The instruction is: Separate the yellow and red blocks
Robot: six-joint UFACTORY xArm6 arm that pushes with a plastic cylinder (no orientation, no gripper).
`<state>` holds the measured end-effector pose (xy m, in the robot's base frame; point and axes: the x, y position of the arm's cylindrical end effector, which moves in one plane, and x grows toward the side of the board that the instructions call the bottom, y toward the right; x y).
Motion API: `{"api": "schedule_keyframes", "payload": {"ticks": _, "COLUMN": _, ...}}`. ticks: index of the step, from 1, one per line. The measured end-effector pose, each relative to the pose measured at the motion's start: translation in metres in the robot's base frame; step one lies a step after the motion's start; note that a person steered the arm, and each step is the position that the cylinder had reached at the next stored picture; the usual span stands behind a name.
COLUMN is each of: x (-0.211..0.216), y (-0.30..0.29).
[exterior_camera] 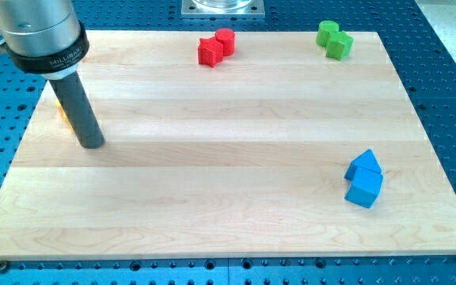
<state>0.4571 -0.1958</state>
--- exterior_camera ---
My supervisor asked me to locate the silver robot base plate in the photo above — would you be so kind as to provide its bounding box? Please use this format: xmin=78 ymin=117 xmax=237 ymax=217
xmin=180 ymin=0 xmax=265 ymax=18

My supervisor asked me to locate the board corner screw left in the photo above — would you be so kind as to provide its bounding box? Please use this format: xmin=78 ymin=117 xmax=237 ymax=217
xmin=0 ymin=260 xmax=9 ymax=274

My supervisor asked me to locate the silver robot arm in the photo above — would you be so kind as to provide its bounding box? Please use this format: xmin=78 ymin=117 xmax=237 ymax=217
xmin=0 ymin=0 xmax=105 ymax=149

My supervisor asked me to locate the green hexagon block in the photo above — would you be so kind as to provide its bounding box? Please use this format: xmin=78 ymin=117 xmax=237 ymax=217
xmin=325 ymin=31 xmax=354 ymax=61

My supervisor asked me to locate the red cylinder block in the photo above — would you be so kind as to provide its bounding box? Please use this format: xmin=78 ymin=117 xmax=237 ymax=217
xmin=215 ymin=28 xmax=236 ymax=56

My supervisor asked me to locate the blue cube block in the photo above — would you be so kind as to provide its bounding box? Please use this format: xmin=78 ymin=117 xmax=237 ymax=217
xmin=344 ymin=167 xmax=383 ymax=208

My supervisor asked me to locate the light wooden board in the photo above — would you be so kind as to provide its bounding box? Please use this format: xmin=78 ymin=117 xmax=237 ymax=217
xmin=0 ymin=31 xmax=456 ymax=260

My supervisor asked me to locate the black tool changer ring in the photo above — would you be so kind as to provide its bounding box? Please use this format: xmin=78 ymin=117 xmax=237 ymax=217
xmin=7 ymin=21 xmax=89 ymax=74

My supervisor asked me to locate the blue triangle block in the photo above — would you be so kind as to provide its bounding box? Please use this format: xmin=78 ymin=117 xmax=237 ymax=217
xmin=344 ymin=149 xmax=382 ymax=181

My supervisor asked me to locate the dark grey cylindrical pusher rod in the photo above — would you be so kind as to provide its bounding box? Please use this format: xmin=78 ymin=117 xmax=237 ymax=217
xmin=51 ymin=71 xmax=105 ymax=149

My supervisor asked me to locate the red star block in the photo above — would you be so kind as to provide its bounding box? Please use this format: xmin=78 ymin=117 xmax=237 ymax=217
xmin=197 ymin=37 xmax=223 ymax=67

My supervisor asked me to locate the green cylinder block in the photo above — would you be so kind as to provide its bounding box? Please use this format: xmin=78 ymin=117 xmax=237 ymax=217
xmin=316 ymin=20 xmax=340 ymax=48

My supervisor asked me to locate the yellow block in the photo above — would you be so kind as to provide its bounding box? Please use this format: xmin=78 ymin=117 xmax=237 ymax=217
xmin=55 ymin=100 xmax=73 ymax=131

